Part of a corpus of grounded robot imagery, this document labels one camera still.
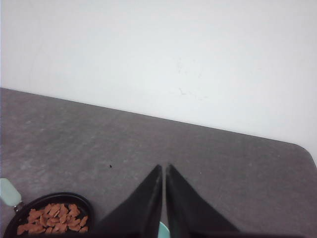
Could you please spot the black frying pan green handle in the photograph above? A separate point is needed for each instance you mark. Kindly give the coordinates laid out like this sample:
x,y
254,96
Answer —
x,y
12,198

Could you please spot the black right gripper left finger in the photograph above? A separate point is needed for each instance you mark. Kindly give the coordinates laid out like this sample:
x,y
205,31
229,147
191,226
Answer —
x,y
140,213

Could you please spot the green ceramic bowl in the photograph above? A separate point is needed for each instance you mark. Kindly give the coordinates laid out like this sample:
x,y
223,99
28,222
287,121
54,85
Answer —
x,y
163,231

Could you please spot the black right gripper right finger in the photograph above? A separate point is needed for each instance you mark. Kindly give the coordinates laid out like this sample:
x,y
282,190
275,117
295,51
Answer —
x,y
188,212

